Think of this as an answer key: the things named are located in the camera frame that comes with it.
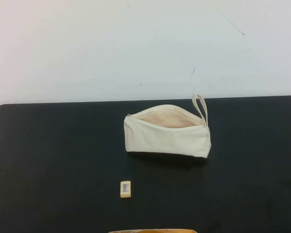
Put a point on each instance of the small yellow eraser with barcode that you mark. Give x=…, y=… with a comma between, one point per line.
x=125, y=190

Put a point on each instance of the cream fabric pencil case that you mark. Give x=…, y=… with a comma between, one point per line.
x=167, y=140

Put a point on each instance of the yellow rimmed object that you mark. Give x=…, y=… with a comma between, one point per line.
x=150, y=228

